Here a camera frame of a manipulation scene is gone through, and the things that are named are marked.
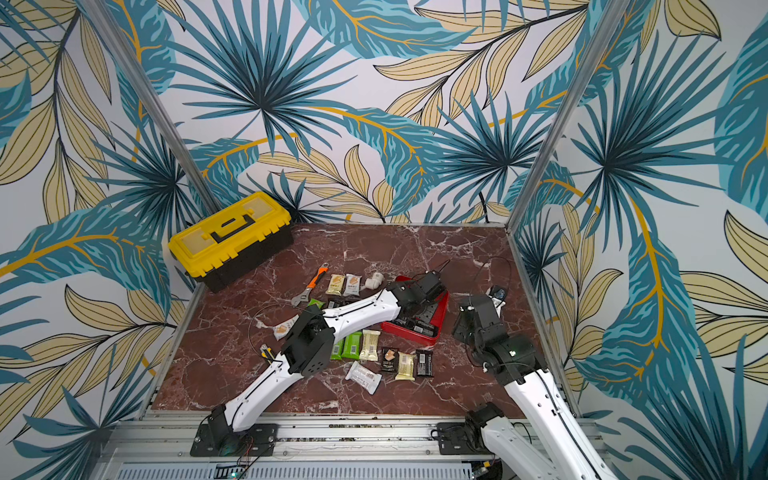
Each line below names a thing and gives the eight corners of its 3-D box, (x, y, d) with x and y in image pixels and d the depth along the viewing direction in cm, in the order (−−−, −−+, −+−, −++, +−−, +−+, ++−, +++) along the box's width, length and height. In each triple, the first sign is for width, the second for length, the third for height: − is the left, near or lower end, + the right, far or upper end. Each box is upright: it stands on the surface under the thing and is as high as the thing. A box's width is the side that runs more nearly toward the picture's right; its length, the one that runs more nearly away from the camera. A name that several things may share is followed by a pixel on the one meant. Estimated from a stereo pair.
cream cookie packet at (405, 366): (395, 379, 85) (395, 377, 84) (397, 354, 90) (397, 351, 88) (413, 381, 85) (414, 379, 83) (415, 355, 90) (415, 353, 88)
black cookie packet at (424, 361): (417, 376, 86) (418, 374, 84) (415, 352, 90) (416, 349, 89) (433, 376, 86) (434, 374, 84) (431, 352, 90) (432, 349, 89)
